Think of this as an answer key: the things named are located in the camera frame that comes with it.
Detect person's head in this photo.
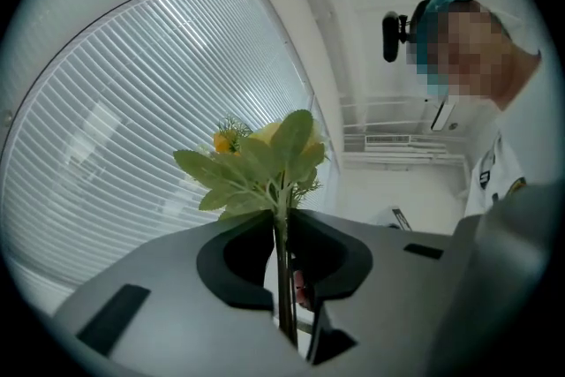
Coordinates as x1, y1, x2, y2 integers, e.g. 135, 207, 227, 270
413, 0, 542, 112

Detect white air vent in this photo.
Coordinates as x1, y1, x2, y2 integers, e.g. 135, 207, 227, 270
364, 134, 412, 146

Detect white window blinds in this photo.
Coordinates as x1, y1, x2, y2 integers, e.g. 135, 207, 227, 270
0, 0, 342, 292

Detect long ceiling light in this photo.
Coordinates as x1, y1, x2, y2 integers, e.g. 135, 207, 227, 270
430, 94, 463, 132

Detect black head-mounted camera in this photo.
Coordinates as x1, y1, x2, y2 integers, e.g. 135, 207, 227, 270
380, 10, 412, 64

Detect person's white shirt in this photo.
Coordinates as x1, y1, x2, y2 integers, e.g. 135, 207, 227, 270
463, 131, 531, 218

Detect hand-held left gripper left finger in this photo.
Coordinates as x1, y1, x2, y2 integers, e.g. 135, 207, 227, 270
52, 210, 306, 377

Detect yellow flowers with green leaves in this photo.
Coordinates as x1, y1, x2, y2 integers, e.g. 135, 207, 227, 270
172, 109, 330, 348

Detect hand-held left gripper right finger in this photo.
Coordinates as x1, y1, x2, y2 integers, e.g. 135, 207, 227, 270
287, 209, 464, 377

